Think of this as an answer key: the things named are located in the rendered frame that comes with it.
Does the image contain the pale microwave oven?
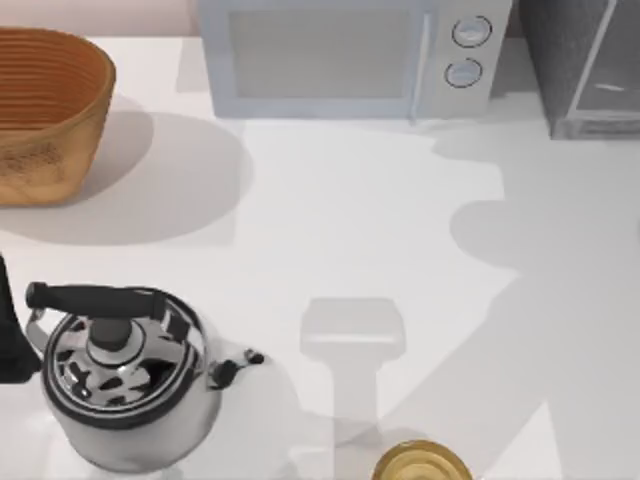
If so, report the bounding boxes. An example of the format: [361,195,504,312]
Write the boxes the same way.
[193,0,514,123]

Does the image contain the round microwave knob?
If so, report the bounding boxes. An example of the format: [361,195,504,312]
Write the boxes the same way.
[443,56,485,91]
[451,15,493,50]

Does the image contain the brown woven basket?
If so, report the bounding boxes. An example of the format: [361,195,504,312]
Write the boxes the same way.
[0,27,117,206]

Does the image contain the grey cabinet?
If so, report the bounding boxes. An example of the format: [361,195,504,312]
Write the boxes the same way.
[517,0,640,142]

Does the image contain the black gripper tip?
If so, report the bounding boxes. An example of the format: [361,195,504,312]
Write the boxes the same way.
[0,255,43,385]

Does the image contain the microwave door handle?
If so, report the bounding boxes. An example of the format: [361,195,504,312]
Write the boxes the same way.
[409,12,432,125]

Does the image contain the silver kettle with black handle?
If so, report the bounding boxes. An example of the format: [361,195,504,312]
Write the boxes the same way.
[25,281,265,474]

